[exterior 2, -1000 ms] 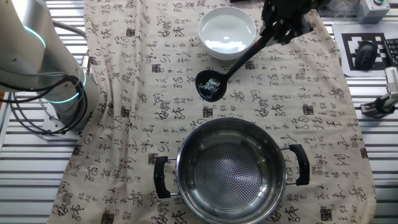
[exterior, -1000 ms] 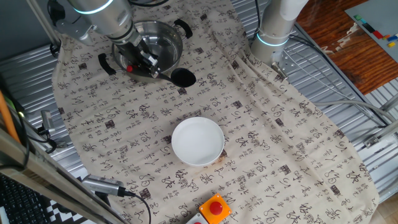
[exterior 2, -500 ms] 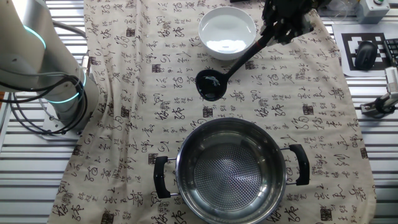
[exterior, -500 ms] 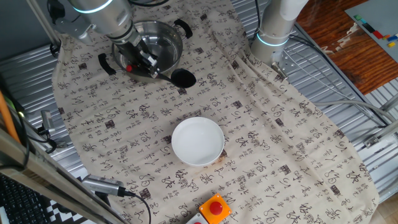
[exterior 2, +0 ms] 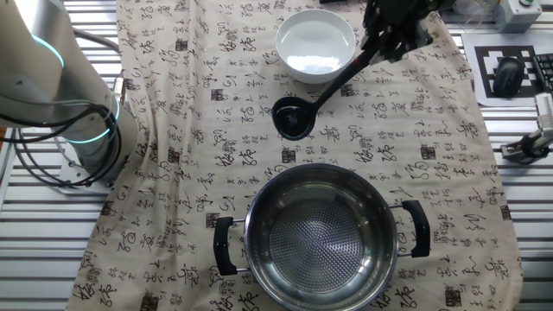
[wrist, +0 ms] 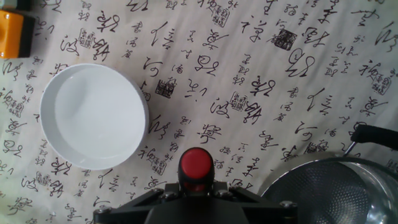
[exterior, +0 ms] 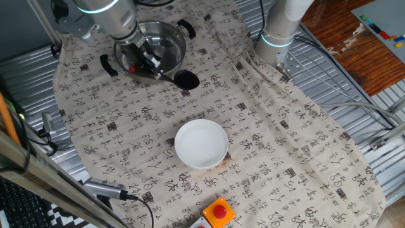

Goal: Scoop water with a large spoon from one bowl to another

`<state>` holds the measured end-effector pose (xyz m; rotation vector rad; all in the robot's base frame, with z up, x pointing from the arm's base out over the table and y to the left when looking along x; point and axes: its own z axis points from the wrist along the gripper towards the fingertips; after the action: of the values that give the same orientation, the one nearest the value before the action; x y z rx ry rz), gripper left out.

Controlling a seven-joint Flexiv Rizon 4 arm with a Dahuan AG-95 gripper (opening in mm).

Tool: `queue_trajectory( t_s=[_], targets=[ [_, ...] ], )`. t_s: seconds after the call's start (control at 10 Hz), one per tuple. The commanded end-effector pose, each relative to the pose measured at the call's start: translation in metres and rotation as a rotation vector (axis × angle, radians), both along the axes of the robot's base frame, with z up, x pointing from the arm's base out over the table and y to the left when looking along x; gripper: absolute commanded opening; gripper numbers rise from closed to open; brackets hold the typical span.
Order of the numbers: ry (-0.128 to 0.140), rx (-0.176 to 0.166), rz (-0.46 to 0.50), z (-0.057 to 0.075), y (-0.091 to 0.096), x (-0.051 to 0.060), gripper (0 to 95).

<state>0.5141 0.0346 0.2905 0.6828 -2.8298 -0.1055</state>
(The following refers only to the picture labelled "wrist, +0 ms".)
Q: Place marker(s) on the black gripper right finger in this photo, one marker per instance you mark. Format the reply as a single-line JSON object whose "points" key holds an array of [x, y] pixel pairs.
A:
{"points": [[270, 211]]}

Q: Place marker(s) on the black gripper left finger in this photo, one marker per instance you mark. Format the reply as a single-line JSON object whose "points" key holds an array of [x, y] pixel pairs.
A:
{"points": [[124, 211]]}

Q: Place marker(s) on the black ladle with red accents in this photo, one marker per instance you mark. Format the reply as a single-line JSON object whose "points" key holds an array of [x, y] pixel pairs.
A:
{"points": [[196, 165]]}

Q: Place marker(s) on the white round bowl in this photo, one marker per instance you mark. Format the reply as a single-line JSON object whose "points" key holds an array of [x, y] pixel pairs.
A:
{"points": [[93, 115]]}

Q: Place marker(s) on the beige calligraphy print cloth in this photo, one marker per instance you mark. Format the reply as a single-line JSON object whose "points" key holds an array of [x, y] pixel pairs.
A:
{"points": [[233, 77]]}

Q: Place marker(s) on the orange emergency stop button box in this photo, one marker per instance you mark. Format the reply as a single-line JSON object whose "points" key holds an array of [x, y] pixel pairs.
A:
{"points": [[12, 34]]}

